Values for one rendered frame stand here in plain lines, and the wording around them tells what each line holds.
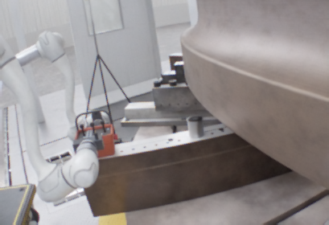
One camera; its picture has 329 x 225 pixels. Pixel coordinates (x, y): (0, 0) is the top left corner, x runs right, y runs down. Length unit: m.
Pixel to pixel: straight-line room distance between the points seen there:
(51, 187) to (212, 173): 0.89
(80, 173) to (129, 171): 0.53
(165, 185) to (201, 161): 0.23
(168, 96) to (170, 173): 1.04
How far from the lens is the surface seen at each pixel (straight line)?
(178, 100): 2.41
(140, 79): 4.64
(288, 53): 0.96
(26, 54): 1.89
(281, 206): 1.60
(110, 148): 1.42
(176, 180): 1.55
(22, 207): 1.97
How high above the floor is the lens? 1.38
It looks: 21 degrees down
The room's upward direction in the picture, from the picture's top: 9 degrees counter-clockwise
